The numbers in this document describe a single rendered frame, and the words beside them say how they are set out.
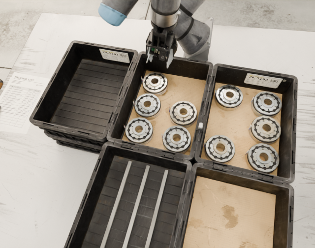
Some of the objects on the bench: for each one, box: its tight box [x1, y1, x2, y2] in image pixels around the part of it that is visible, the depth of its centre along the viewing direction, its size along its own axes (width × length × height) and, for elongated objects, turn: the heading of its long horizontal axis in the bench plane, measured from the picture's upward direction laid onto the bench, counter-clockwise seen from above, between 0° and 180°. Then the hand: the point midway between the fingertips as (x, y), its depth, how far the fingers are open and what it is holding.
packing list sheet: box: [0, 72, 51, 134], centre depth 118 cm, size 33×23×1 cm
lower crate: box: [45, 134, 102, 155], centre depth 107 cm, size 40×30×12 cm
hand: (160, 59), depth 85 cm, fingers open, 5 cm apart
